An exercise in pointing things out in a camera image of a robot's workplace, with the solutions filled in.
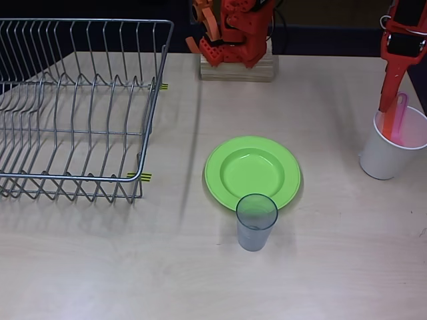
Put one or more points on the stacked wooden base block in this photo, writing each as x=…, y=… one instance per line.
x=233, y=75

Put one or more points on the clear grey plastic cup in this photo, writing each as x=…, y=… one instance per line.
x=253, y=236

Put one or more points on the light orange clamp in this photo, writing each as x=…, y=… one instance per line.
x=210, y=20

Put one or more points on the white paper cup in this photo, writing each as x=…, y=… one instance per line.
x=380, y=160

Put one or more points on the long yellow black tape marker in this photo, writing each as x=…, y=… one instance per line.
x=146, y=176

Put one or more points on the green plastic plate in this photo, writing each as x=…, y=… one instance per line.
x=250, y=166

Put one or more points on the orange LeRobot robot arm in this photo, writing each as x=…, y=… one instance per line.
x=240, y=33

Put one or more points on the brown partition board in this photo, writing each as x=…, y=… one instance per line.
x=333, y=13

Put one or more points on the orange plastic utensil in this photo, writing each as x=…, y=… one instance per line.
x=388, y=126

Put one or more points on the pink plastic fork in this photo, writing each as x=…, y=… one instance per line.
x=398, y=126

